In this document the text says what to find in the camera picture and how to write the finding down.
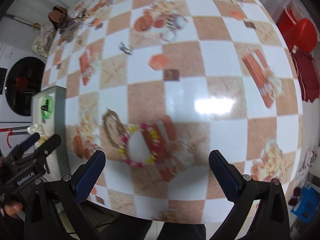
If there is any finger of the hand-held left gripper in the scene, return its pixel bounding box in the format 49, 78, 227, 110
32, 134, 62, 158
11, 133, 41, 155

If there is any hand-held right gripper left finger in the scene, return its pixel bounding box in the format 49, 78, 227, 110
23, 150, 107, 240

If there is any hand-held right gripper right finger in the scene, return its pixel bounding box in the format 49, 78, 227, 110
207, 149, 293, 240

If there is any cream dotted scrunchie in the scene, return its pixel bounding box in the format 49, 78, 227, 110
27, 124, 52, 147

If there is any white rectangular box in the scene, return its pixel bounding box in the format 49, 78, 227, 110
30, 85, 68, 178

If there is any green plastic bangle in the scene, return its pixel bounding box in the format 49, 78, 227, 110
41, 94, 55, 118

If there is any pink yellow beaded bracelet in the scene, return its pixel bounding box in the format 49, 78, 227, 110
117, 123, 160, 167

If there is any pile of assorted jewelry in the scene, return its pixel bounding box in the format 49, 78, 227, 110
58, 8, 90, 43

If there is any person's left hand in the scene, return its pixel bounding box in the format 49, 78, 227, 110
0, 200, 23, 222

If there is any red thin rod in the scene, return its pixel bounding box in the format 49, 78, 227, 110
0, 127, 30, 149

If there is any black round disc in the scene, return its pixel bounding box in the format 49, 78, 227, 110
4, 56, 46, 117

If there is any blue plastic stool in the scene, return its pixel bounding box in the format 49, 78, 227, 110
290, 184, 319, 224

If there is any white patterned cloth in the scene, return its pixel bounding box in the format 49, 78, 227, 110
304, 150, 319, 175

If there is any cream fabric bag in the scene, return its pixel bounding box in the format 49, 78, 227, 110
32, 23, 57, 57

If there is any small silver clip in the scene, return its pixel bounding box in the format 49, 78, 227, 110
119, 42, 133, 55

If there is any brown chair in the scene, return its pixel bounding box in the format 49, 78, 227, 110
48, 6, 68, 29

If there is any dark red cloth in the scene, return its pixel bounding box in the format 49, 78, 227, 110
290, 47, 320, 103

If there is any red plastic stool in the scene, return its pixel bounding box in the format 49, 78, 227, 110
277, 8, 318, 54

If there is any brown rope bracelet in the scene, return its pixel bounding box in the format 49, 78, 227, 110
102, 109, 128, 153

